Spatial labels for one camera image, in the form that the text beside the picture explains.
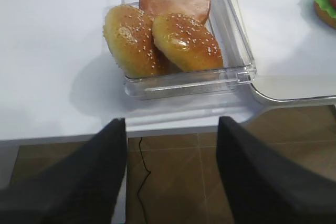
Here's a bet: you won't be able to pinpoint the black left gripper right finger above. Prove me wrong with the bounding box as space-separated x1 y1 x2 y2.
216 116 335 223

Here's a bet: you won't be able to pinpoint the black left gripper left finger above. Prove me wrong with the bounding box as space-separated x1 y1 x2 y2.
1 119 127 223

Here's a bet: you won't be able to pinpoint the white serving tray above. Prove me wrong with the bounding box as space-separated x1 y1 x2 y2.
232 0 335 106

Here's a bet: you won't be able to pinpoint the left sesame top bun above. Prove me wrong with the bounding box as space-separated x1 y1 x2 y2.
103 5 172 78

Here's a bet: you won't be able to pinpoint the sesame bun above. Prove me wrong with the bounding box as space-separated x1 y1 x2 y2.
103 5 172 78
152 13 224 72

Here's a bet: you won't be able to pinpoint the right sesame top bun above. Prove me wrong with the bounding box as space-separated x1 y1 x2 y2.
152 13 224 72

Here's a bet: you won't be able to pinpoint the clear bun container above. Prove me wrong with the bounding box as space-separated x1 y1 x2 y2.
124 0 257 100

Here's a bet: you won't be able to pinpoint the bottom bun on tray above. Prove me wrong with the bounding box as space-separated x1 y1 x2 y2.
314 2 336 29

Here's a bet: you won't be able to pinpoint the thin black floor cable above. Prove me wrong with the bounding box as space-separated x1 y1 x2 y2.
136 137 152 224

